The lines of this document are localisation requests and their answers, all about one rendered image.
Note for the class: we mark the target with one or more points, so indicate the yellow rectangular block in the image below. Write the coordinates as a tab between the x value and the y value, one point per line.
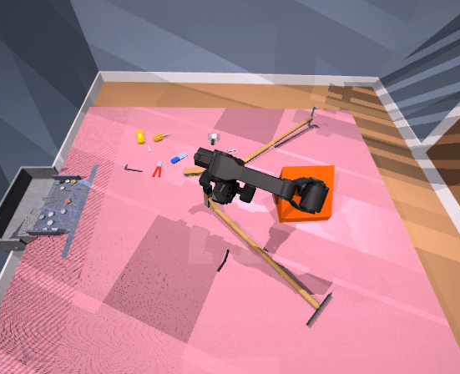
140	137

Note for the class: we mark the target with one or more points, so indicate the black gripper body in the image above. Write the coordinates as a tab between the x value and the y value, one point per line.
246	193

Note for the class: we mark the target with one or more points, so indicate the red-handled pliers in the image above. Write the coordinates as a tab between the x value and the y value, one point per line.
158	168

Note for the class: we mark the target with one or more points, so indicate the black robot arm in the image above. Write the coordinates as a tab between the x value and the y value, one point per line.
222	166

